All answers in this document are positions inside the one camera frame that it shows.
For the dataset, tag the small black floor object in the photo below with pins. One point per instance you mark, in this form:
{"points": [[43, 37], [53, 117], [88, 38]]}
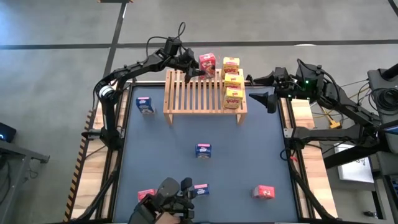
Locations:
{"points": [[370, 214]]}

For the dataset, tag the person's hand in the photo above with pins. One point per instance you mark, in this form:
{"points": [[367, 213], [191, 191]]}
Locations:
{"points": [[168, 220]]}

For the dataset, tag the grey equipment stand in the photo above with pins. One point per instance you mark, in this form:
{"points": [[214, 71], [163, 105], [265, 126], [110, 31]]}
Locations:
{"points": [[377, 77]]}

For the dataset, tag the white paper sheet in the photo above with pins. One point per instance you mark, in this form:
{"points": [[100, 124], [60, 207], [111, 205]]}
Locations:
{"points": [[354, 171]]}

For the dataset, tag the red Froot Loops cereal box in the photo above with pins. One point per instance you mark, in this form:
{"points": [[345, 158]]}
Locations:
{"points": [[144, 194], [263, 192], [207, 63]]}

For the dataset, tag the wooden slatted shelf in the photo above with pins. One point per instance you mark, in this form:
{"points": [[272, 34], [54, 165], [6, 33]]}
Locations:
{"points": [[199, 102]]}

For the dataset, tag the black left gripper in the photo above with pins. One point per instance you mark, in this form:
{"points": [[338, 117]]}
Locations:
{"points": [[183, 60]]}

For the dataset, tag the yellow Corn Pops cereal box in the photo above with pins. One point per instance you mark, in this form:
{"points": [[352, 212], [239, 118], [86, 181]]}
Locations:
{"points": [[231, 62], [233, 99], [233, 81]]}

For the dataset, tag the red tag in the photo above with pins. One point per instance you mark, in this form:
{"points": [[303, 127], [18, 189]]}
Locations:
{"points": [[293, 159]]}

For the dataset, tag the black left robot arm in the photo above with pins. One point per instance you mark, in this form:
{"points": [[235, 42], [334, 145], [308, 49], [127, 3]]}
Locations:
{"points": [[133, 68]]}

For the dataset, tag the dark grey side cart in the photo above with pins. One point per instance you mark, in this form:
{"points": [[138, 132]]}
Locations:
{"points": [[18, 152]]}

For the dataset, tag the black device with blue light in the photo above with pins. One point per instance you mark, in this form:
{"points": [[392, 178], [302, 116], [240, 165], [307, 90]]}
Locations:
{"points": [[7, 132]]}

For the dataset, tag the blue Frosted Flakes cereal box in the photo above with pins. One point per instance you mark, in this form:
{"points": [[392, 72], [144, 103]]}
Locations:
{"points": [[144, 105], [203, 151], [202, 190]]}

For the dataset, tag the white frame bracket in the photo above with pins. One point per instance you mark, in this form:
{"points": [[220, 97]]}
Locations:
{"points": [[288, 133]]}

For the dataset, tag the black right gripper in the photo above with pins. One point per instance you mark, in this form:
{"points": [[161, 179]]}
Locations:
{"points": [[284, 84]]}

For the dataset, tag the black table frame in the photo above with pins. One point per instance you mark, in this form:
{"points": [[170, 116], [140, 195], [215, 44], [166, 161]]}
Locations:
{"points": [[146, 83]]}

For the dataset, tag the black support beam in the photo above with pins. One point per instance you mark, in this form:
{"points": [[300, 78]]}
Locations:
{"points": [[351, 154]]}

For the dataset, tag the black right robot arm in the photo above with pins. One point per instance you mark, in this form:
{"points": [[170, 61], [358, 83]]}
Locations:
{"points": [[348, 107]]}

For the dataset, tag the yellow black striped strip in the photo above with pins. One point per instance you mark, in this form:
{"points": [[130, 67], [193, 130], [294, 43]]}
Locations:
{"points": [[77, 177]]}

